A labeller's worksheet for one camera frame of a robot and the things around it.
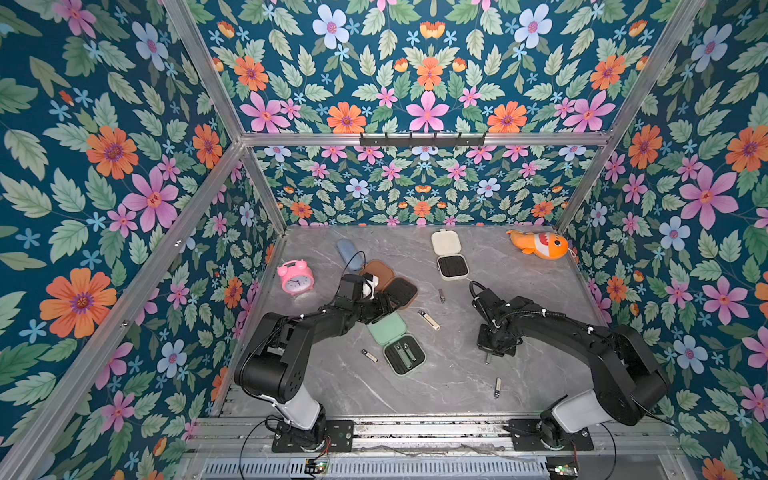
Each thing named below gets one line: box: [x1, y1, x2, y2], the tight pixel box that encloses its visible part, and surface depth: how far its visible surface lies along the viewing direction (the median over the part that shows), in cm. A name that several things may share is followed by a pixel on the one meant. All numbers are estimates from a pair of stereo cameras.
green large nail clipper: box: [393, 342, 413, 369], surface depth 88 cm
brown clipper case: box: [360, 260, 418, 310], surface depth 104 cm
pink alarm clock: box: [277, 259, 315, 296], surface depth 98 cm
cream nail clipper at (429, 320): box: [417, 310, 441, 331], surface depth 95 cm
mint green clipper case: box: [366, 310, 427, 377], surface depth 90 cm
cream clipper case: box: [431, 228, 470, 281], surface depth 111 cm
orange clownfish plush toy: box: [506, 230, 569, 260], surface depth 107 cm
